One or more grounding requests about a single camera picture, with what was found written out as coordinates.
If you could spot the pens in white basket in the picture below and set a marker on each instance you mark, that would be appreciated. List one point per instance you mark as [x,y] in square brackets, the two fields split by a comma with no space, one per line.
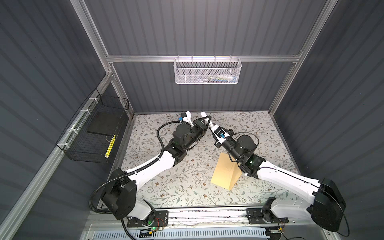
[220,79]

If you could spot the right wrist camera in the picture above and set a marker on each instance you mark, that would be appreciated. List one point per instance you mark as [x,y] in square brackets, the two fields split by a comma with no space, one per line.
[219,133]

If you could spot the yellow marker pen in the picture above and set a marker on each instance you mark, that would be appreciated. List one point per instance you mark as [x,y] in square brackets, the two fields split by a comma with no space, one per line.
[110,147]

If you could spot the white vented cable tray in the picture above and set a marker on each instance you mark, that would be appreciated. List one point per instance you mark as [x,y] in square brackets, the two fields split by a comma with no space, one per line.
[204,233]

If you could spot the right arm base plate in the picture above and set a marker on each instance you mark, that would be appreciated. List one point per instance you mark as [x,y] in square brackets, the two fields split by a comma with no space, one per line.
[260,216]

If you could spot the floral table mat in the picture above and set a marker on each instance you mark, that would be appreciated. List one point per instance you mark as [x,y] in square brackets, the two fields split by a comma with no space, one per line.
[189,183]

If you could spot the white wire mesh basket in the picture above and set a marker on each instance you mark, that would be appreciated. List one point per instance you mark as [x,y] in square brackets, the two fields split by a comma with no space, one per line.
[188,71]

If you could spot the black foam pad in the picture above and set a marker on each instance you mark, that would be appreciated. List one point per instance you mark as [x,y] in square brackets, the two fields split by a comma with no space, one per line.
[104,124]

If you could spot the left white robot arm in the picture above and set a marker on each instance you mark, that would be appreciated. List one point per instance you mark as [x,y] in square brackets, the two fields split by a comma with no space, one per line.
[120,191]

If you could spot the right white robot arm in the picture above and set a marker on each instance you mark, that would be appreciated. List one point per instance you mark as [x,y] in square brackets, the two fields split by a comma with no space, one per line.
[321,201]

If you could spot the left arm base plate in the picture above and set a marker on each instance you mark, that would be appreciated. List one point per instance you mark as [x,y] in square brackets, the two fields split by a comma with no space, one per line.
[156,219]

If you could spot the black wire basket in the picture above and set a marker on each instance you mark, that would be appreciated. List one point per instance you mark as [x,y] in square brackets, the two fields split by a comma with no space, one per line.
[79,145]

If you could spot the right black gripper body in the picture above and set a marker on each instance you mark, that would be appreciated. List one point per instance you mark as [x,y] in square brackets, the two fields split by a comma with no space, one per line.
[230,145]

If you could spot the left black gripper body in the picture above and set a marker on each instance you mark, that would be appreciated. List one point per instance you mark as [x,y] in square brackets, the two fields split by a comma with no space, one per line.
[197,131]

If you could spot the tan paper envelope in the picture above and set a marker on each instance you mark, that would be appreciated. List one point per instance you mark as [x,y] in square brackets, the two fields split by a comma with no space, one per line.
[226,173]

